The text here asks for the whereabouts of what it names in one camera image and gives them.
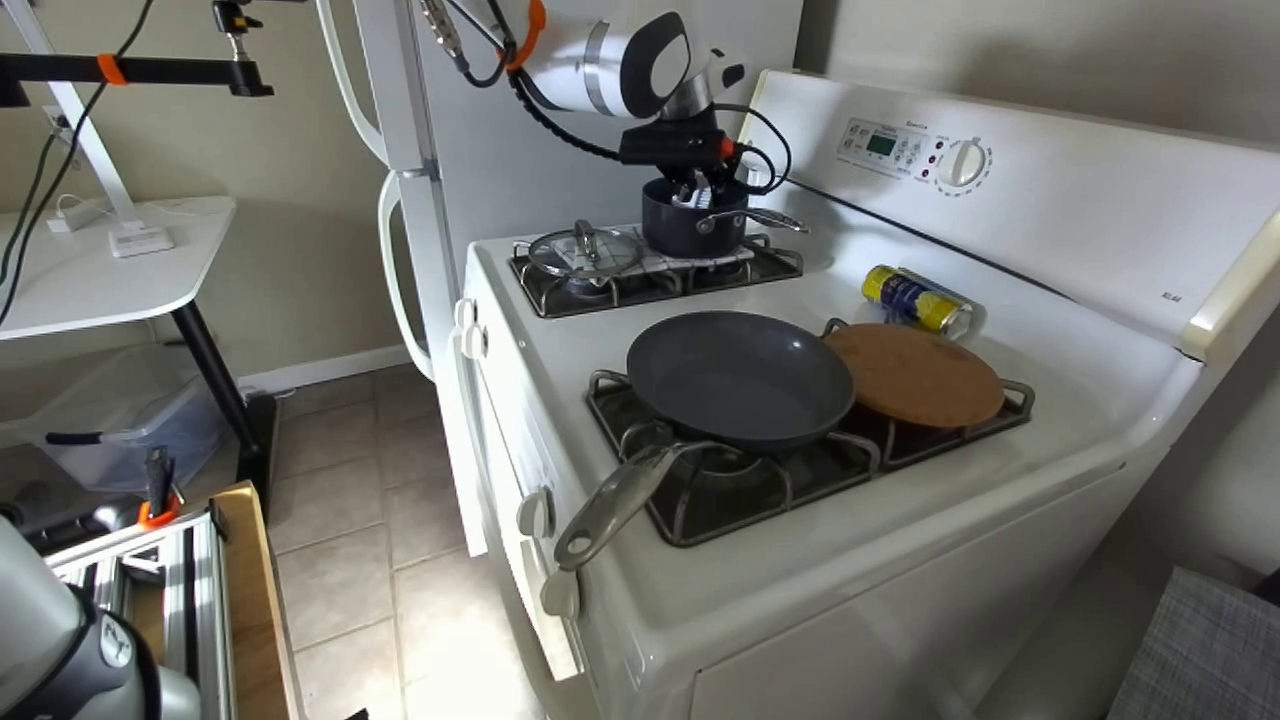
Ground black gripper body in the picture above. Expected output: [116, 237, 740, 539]
[617, 118, 743, 184]

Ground dark blue pot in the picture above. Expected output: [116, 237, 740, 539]
[639, 172, 814, 264]

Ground glass pot lid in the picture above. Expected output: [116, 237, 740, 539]
[524, 218, 648, 290]

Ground small black burner grate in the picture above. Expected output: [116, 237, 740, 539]
[504, 225, 814, 325]

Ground white refrigerator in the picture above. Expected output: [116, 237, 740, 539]
[314, 0, 814, 391]

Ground dark grey frying pan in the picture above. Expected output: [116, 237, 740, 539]
[551, 309, 860, 576]

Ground yellow blue spray can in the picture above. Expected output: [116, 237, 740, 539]
[856, 260, 986, 341]

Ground white stove knob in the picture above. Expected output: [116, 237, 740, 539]
[942, 132, 997, 197]

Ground round cork trivet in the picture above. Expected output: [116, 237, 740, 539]
[824, 321, 1011, 433]

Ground large black burner grate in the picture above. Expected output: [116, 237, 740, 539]
[582, 316, 1040, 553]

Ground white gas stove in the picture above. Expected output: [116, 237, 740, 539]
[425, 66, 1280, 720]

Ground small white block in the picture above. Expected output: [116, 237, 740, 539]
[113, 218, 175, 260]

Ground white table black leg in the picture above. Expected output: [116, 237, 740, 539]
[0, 192, 277, 518]

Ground white metal stand leg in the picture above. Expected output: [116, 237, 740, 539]
[6, 0, 137, 218]

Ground clear plastic storage bin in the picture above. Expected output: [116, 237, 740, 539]
[0, 346, 234, 496]

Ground orange clamp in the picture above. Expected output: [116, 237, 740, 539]
[137, 445, 188, 534]

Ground black bar orange tape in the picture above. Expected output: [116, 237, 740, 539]
[0, 52, 282, 99]

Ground metal rack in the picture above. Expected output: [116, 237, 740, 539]
[45, 511, 237, 720]

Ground grey checkered cloth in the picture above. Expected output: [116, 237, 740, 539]
[1110, 566, 1280, 720]

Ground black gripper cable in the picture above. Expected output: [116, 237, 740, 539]
[437, 0, 801, 199]

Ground white refrigerator door handle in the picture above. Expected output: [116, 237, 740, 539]
[375, 165, 442, 385]
[314, 0, 409, 172]

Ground oven door handle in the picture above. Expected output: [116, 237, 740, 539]
[453, 296, 589, 621]

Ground wooden cart frame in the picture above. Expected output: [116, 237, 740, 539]
[212, 480, 303, 720]

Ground thin black hanging cable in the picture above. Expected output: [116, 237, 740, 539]
[0, 0, 156, 325]

